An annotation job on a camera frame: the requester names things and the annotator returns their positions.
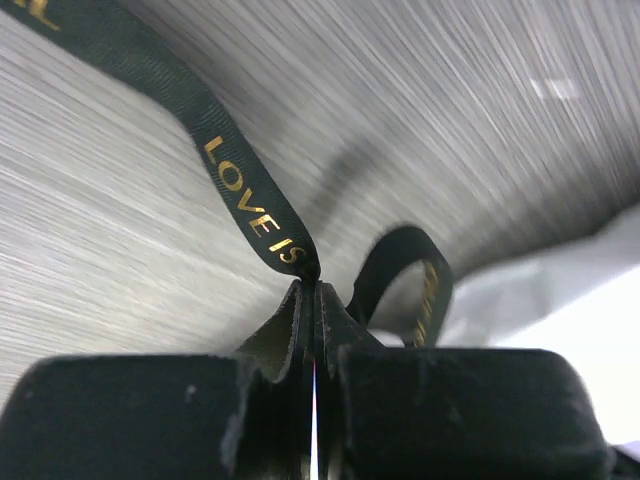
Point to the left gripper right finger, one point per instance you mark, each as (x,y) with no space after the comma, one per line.
(448,413)

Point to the white wrapping paper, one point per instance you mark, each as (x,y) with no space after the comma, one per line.
(580,300)

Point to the black ribbon gold letters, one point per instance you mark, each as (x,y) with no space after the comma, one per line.
(111,39)

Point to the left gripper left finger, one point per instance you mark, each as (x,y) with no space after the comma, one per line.
(246,415)

